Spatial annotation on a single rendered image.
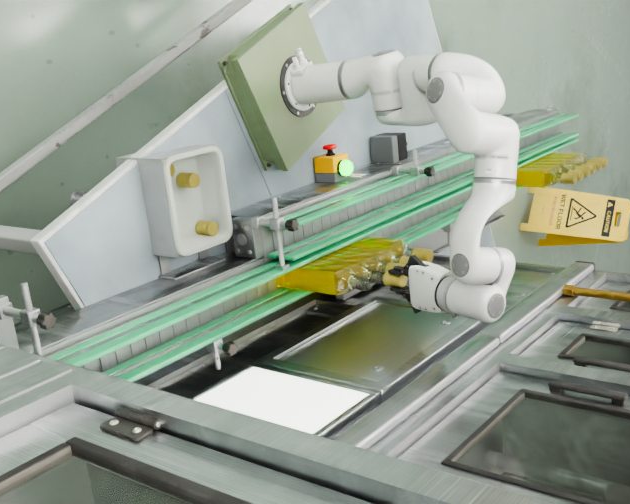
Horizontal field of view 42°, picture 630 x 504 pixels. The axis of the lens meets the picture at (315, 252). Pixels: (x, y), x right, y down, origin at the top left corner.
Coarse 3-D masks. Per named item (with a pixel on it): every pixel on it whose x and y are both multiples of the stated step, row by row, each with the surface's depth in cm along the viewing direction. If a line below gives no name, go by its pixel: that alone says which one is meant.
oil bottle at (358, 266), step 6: (324, 258) 198; (330, 258) 198; (336, 258) 197; (342, 258) 197; (330, 264) 194; (336, 264) 193; (342, 264) 192; (348, 264) 191; (354, 264) 191; (360, 264) 191; (366, 264) 192; (354, 270) 189; (360, 270) 190; (360, 276) 190
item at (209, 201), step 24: (168, 168) 174; (192, 168) 189; (216, 168) 187; (168, 192) 175; (192, 192) 190; (216, 192) 189; (192, 216) 190; (216, 216) 191; (192, 240) 188; (216, 240) 187
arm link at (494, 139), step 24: (432, 96) 164; (456, 96) 159; (456, 120) 158; (480, 120) 155; (504, 120) 159; (456, 144) 158; (480, 144) 156; (504, 144) 159; (480, 168) 161; (504, 168) 159
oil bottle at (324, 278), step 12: (312, 264) 194; (324, 264) 193; (288, 276) 195; (300, 276) 192; (312, 276) 190; (324, 276) 188; (336, 276) 185; (348, 276) 186; (300, 288) 193; (312, 288) 191; (324, 288) 189; (336, 288) 186; (348, 288) 186
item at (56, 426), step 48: (0, 384) 91; (48, 384) 90; (96, 384) 88; (0, 432) 83; (48, 432) 82; (96, 432) 81; (144, 432) 79; (192, 432) 78; (240, 432) 74; (288, 432) 73; (0, 480) 73; (48, 480) 74; (96, 480) 73; (144, 480) 72; (192, 480) 70; (240, 480) 70; (288, 480) 69; (336, 480) 67; (384, 480) 64; (432, 480) 63
